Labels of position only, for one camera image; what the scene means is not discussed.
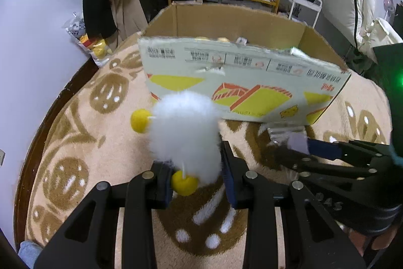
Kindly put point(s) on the black hanging garment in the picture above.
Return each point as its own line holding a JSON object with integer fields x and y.
{"x": 97, "y": 4}

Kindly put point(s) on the white fluffy plush toy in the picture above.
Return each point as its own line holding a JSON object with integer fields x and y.
{"x": 185, "y": 130}

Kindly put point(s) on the printed cardboard box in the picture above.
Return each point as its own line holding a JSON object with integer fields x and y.
{"x": 252, "y": 76}

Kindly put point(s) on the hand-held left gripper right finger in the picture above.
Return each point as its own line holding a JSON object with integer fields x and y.
{"x": 229, "y": 187}

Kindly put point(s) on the person's blue jeans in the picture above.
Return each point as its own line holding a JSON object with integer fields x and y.
{"x": 28, "y": 253}

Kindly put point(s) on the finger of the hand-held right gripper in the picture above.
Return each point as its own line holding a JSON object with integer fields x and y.
{"x": 330, "y": 169}
{"x": 324, "y": 148}

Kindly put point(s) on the beige hanging coat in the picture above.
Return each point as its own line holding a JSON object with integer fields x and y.
{"x": 132, "y": 4}

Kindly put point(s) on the grey silver packet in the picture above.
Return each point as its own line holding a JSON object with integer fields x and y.
{"x": 285, "y": 135}

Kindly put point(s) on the plastic bag of snacks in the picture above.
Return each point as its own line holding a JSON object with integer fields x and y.
{"x": 82, "y": 32}

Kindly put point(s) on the dark wooden bed edge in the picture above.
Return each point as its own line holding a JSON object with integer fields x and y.
{"x": 34, "y": 130}

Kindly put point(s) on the person's right hand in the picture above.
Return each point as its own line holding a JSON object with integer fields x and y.
{"x": 362, "y": 242}

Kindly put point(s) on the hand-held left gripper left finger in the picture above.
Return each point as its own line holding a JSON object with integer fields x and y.
{"x": 163, "y": 190}

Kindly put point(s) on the white metal cart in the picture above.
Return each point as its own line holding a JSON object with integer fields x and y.
{"x": 317, "y": 9}

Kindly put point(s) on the white pillow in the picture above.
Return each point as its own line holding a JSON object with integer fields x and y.
{"x": 384, "y": 32}

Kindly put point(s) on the beige printed blanket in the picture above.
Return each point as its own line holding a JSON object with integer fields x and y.
{"x": 78, "y": 146}

